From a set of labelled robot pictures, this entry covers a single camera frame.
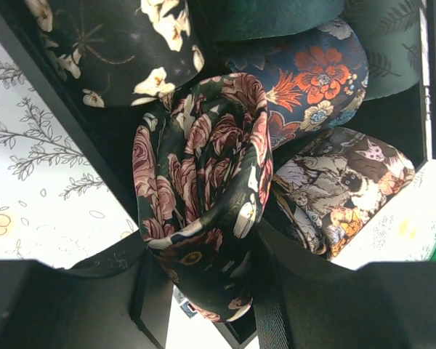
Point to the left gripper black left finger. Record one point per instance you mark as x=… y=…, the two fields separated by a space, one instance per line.
x=117 y=298

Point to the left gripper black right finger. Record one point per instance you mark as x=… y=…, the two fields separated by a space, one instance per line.
x=304 y=301

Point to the black floral necktie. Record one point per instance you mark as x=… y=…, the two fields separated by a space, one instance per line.
x=202 y=167

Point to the rolled cream red tie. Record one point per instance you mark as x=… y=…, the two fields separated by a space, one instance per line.
x=326 y=193

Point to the floral patterned table mat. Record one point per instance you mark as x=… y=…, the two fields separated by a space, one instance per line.
x=61 y=214

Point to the black tie display box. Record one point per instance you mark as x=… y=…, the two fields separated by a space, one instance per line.
x=87 y=133

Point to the rolled navy floral tie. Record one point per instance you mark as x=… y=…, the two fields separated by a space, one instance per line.
x=313 y=80

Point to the rolled black floral tie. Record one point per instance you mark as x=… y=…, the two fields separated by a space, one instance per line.
x=119 y=53

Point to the rolled dark green tie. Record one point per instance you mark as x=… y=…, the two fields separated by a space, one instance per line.
x=389 y=32

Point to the rolled teal tie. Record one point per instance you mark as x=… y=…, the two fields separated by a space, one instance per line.
x=243 y=20

